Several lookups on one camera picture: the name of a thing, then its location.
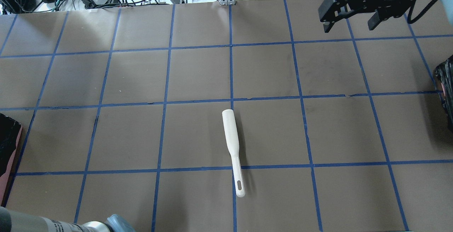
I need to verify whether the white hand brush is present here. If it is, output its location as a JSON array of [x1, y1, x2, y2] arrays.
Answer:
[[222, 109, 246, 198]]

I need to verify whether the black lined trash bin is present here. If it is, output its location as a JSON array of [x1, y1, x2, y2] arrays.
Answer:
[[0, 114, 23, 205]]

